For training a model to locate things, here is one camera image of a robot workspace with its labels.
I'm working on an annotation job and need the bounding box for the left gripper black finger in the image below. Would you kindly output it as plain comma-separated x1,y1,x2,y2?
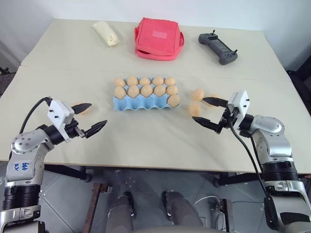
72,103,93,115
83,119,108,139

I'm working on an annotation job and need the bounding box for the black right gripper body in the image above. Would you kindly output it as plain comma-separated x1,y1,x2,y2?
215,107,240,134

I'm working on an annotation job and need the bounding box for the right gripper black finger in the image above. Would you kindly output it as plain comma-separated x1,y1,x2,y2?
202,96,229,108
192,116,220,132

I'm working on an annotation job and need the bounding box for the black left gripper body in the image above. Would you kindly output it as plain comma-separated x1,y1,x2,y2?
64,118,86,140

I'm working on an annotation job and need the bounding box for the blue egg carton with eggs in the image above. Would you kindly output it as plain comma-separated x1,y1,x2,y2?
112,77,181,113

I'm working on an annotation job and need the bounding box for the grey remote controller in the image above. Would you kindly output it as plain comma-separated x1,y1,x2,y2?
197,29,239,66

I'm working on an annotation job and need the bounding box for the cream plastic packet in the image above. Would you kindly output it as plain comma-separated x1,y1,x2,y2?
91,21,121,48

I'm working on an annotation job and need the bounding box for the rusty metal bar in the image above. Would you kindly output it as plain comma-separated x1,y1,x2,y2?
82,182,112,233

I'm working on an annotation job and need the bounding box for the dark object at room edge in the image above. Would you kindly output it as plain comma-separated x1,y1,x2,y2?
0,66,14,97

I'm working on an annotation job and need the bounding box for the black chair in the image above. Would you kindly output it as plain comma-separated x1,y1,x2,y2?
286,54,311,103

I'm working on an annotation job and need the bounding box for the red fabric bag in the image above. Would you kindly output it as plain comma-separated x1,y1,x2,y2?
134,17,185,64

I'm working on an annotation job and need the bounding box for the grey rounded shape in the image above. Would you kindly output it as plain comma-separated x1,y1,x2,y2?
162,190,204,233
106,191,135,233

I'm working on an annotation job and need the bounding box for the black floor stand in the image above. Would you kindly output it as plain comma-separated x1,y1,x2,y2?
210,198,232,233

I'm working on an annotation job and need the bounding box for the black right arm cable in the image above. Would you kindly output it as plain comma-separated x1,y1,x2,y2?
229,120,280,230

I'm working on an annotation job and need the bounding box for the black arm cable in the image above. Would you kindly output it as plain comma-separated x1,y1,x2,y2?
229,120,280,230
19,96,53,134

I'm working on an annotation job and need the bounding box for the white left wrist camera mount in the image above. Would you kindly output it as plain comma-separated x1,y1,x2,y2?
47,99,75,142

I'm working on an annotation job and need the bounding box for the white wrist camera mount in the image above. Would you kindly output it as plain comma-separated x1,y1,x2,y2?
47,99,75,142
227,90,251,127

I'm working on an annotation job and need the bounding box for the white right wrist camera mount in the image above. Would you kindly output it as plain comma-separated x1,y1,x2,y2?
227,90,251,127

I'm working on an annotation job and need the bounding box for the black table frame bar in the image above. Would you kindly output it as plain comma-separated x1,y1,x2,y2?
213,172,264,188
44,165,93,183

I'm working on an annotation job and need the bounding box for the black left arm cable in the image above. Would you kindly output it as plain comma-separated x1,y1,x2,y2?
19,96,53,134

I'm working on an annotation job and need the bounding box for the white floor cable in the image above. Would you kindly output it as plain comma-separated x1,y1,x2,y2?
194,196,221,216

